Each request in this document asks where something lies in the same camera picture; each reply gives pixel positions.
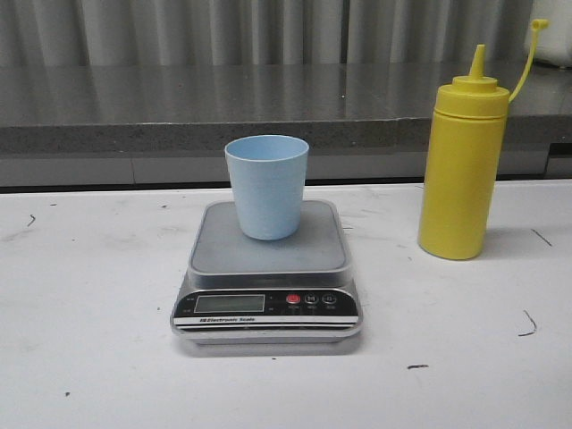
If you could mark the light blue plastic cup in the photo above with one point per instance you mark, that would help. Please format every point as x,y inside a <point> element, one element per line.
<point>267,174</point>

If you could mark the yellow squeeze bottle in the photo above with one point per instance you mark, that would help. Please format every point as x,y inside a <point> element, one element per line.
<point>467,132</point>

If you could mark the silver electronic kitchen scale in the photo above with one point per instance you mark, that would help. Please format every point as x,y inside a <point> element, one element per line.
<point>241,291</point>

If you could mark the grey stone counter ledge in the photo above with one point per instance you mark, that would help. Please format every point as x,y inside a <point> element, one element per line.
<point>135,127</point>

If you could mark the white container in background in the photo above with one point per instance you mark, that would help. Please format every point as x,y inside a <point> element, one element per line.
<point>554,42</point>

